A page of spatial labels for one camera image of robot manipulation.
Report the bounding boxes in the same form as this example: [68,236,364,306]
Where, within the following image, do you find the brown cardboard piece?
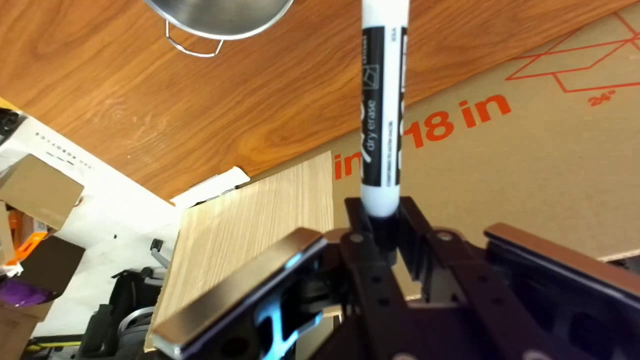
[0,152,89,232]

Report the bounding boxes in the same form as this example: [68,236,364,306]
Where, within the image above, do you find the silver metal pot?
[142,0,299,60]

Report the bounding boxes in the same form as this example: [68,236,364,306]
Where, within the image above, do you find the light wood grain panel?
[142,150,337,354]

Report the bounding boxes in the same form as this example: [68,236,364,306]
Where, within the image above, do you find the white flat strip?
[169,165,254,211]

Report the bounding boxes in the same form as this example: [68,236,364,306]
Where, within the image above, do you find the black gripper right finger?
[398,195,640,360]

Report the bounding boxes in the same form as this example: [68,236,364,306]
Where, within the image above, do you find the black dry erase marker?
[358,0,412,222]

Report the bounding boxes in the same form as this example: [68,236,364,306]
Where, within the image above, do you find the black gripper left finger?
[150,196,410,360]

